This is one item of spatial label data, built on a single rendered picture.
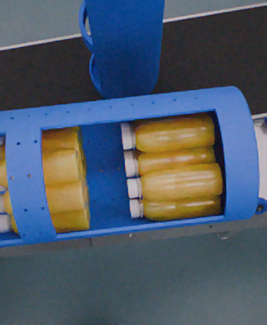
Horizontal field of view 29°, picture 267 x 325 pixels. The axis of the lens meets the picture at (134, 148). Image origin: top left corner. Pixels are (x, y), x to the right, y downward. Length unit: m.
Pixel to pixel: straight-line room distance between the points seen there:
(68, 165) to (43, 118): 0.11
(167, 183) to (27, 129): 0.30
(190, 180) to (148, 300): 1.17
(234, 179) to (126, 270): 1.24
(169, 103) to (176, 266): 1.24
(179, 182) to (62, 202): 0.24
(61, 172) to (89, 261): 1.18
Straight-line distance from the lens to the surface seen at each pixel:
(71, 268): 2.17
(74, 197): 1.04
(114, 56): 1.72
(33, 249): 1.32
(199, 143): 1.08
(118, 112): 1.00
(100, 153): 1.22
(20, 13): 2.55
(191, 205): 1.10
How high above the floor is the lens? 2.15
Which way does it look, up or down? 75 degrees down
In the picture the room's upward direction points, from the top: 1 degrees counter-clockwise
